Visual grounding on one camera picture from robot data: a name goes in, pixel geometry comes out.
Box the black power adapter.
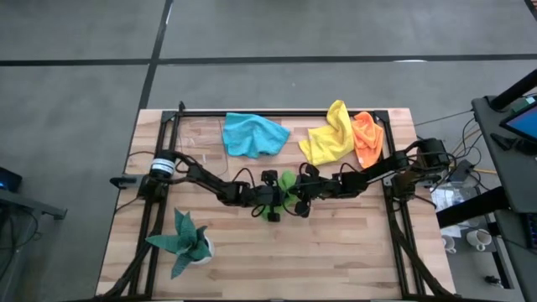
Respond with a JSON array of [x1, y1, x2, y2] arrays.
[[455, 159, 477, 181]]

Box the black device with blue light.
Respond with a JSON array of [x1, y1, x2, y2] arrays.
[[0, 166, 23, 194]]

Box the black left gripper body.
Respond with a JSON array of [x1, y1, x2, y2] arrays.
[[242, 169, 283, 222]]

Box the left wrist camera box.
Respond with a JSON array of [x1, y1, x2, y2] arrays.
[[255, 185, 274, 206]]

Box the tablet with blue screen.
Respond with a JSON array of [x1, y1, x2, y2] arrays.
[[498, 99, 537, 143]]

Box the white paper sheets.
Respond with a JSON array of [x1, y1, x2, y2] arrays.
[[430, 187, 465, 213]]

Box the green artificial plant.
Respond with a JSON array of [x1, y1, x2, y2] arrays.
[[144, 207, 215, 280]]

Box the black floor cable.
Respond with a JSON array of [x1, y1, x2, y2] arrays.
[[414, 109, 474, 127]]

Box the black monitor base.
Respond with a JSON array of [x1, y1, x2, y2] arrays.
[[489, 132, 537, 155]]

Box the white mug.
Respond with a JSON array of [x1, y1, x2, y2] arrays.
[[465, 228, 493, 252], [440, 233, 457, 255]]

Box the blue microfiber towel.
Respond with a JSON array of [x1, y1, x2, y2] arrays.
[[222, 112, 291, 159]]

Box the yellow floor cable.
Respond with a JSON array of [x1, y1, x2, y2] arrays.
[[446, 128, 499, 175]]

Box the orange microfiber towel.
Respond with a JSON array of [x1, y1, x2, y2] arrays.
[[351, 111, 385, 169]]

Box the black side desk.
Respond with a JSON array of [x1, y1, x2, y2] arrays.
[[435, 95, 537, 302]]

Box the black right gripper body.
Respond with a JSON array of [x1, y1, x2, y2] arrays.
[[295, 163, 343, 218]]

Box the yellow microfiber towel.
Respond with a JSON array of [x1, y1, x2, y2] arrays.
[[298, 99, 356, 167]]

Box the grey desk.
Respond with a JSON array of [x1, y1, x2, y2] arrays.
[[0, 187, 68, 222]]

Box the black keyboard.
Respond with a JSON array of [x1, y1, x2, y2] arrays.
[[525, 212, 537, 252]]

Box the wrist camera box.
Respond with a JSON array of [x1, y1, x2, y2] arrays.
[[312, 178, 335, 198], [255, 185, 274, 206]]

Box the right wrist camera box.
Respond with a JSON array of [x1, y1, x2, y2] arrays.
[[312, 178, 335, 198]]

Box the green microfiber towel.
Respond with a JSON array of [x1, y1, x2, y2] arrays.
[[262, 169, 299, 221]]

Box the white plant pot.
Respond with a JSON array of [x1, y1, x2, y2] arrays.
[[196, 237, 216, 265]]

